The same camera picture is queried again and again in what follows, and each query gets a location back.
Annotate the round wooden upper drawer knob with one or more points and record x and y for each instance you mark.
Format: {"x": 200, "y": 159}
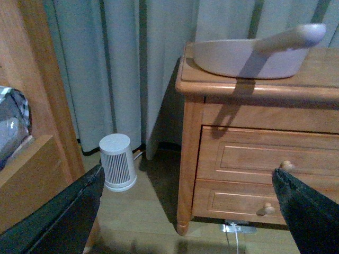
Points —
{"x": 287, "y": 166}

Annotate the beige plastic dustpan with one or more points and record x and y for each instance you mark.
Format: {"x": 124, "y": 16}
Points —
{"x": 275, "y": 57}

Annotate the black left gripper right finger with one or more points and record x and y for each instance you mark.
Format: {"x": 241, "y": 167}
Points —
{"x": 311, "y": 217}

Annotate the wooden bed frame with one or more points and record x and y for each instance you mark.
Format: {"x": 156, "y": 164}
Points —
{"x": 48, "y": 160}

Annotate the wooden nightstand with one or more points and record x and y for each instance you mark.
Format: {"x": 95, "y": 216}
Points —
{"x": 237, "y": 131}

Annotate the checkered bedsheet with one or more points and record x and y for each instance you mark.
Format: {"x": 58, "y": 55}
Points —
{"x": 15, "y": 122}

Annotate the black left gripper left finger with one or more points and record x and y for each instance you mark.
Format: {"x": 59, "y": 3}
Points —
{"x": 63, "y": 224}

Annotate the grey curtain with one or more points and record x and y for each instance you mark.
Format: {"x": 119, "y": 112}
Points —
{"x": 118, "y": 59}

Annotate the round wooden lower drawer knob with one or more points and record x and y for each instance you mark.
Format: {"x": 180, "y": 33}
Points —
{"x": 266, "y": 210}

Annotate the round wooden drawer knob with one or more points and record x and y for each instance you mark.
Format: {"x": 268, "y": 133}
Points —
{"x": 287, "y": 166}
{"x": 266, "y": 210}

